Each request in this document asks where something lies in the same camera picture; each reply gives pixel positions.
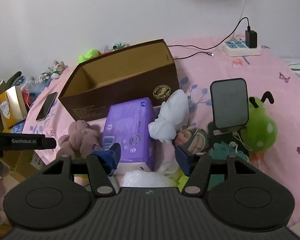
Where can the small doll with hat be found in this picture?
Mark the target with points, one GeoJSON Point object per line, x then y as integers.
{"type": "Point", "coordinates": [193, 139]}

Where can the green yellow caterpillar plush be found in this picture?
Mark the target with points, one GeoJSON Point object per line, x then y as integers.
{"type": "Point", "coordinates": [90, 54]}

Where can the pink plush toy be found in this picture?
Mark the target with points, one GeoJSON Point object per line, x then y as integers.
{"type": "Point", "coordinates": [81, 141]}

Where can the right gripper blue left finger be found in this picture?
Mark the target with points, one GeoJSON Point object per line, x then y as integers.
{"type": "Point", "coordinates": [109, 159]}

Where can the teal knitted cloth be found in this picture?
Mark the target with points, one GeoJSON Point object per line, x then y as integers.
{"type": "Point", "coordinates": [220, 151]}

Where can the black smartphone on bed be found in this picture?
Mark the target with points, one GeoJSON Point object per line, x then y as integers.
{"type": "Point", "coordinates": [46, 107]}

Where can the white power strip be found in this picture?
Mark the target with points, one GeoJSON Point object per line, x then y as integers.
{"type": "Point", "coordinates": [238, 48]}

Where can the brown cardboard box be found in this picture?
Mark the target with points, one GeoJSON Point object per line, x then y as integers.
{"type": "Point", "coordinates": [145, 70]}

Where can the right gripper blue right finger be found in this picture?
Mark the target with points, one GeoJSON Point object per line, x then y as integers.
{"type": "Point", "coordinates": [185, 160]}

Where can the phone on stand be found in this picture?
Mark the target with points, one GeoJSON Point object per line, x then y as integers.
{"type": "Point", "coordinates": [229, 100]}

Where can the purple tissue pack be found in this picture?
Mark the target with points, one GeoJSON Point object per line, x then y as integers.
{"type": "Point", "coordinates": [127, 124]}

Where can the pink printed bed sheet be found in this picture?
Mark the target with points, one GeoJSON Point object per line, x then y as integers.
{"type": "Point", "coordinates": [262, 73]}

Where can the black charger adapter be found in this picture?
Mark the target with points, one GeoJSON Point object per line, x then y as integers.
{"type": "Point", "coordinates": [250, 38]}

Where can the black phone stand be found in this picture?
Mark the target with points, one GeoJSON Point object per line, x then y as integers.
{"type": "Point", "coordinates": [216, 136]}

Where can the white rabbit plush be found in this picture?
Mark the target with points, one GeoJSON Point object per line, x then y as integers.
{"type": "Point", "coordinates": [53, 72]}

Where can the white gold paper bag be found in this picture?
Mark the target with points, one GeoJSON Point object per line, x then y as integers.
{"type": "Point", "coordinates": [12, 107]}

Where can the white plastic bag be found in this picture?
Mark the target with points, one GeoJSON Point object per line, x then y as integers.
{"type": "Point", "coordinates": [173, 114]}

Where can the cardboard box on floor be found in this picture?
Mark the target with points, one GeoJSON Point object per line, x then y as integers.
{"type": "Point", "coordinates": [22, 164]}

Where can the green plush toy with antennae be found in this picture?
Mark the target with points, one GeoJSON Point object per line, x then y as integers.
{"type": "Point", "coordinates": [260, 132]}

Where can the yellow fluffy towel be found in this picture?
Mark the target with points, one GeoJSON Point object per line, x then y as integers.
{"type": "Point", "coordinates": [181, 182]}

